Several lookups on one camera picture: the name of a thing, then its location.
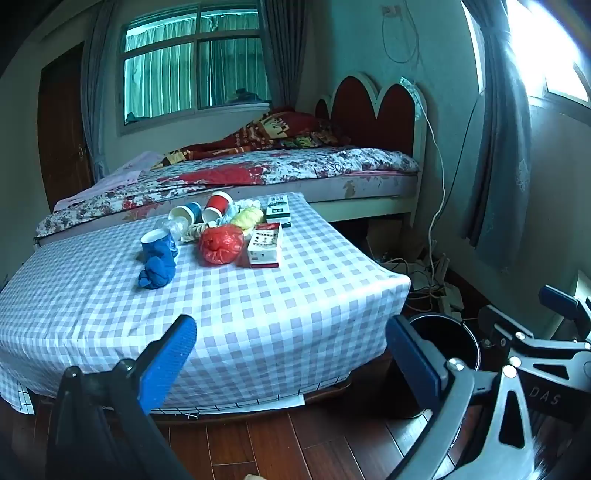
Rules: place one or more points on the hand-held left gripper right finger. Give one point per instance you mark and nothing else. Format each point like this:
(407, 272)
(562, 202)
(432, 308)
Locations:
(415, 360)

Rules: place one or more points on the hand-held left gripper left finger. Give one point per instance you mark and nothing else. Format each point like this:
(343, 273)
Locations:
(168, 360)

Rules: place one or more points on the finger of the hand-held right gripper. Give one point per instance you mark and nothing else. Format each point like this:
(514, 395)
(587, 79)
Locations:
(491, 318)
(558, 297)

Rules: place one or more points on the black trash bin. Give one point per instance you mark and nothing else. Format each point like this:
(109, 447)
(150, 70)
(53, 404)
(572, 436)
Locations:
(457, 341)

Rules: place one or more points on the blue paper cup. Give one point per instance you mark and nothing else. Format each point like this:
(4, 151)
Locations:
(191, 211)
(154, 249)

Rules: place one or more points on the red plastic bag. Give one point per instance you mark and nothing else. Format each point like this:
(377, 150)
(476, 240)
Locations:
(221, 247)

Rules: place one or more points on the cream cloth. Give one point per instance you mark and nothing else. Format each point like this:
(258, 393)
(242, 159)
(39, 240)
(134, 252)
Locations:
(196, 230)

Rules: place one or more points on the clear plastic bag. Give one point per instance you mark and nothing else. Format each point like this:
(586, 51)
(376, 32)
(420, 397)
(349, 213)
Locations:
(178, 226)

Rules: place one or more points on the white and red carton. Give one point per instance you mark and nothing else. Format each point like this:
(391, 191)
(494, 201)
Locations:
(263, 249)

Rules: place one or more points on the yellow cloth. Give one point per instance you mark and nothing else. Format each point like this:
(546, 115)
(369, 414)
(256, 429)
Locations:
(247, 219)

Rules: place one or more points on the red paper cup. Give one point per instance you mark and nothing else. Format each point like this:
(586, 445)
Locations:
(219, 203)

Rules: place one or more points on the green and white carton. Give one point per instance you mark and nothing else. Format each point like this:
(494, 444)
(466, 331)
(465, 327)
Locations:
(278, 212)

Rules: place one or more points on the white power strip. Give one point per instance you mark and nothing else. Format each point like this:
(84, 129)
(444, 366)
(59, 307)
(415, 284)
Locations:
(450, 297)

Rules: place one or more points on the white router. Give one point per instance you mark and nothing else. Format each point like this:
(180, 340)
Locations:
(442, 272)

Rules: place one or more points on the blue-grey patterned curtain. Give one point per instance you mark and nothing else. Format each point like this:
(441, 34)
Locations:
(498, 161)

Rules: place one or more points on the pink cloth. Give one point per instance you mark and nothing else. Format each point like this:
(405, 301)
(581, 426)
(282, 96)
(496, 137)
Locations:
(124, 173)

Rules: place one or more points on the floral mattress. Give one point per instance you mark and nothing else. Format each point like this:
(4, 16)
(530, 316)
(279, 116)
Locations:
(323, 189)

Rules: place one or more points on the floral bedsheet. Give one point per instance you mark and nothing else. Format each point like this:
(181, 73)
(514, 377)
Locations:
(300, 164)

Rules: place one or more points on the bright window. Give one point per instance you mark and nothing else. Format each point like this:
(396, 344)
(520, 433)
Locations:
(554, 46)

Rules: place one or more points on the brown wooden door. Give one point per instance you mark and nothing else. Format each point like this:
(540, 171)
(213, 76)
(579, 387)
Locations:
(62, 129)

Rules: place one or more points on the red patterned blanket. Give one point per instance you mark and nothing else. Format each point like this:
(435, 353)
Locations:
(277, 129)

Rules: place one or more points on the grey curtain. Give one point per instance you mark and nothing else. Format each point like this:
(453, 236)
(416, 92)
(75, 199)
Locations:
(279, 69)
(99, 92)

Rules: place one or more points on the green framed window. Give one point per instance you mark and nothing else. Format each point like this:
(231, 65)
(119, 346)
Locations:
(161, 69)

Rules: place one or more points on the white bed frame red headboard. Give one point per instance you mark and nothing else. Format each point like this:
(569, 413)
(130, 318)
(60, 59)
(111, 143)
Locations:
(369, 110)

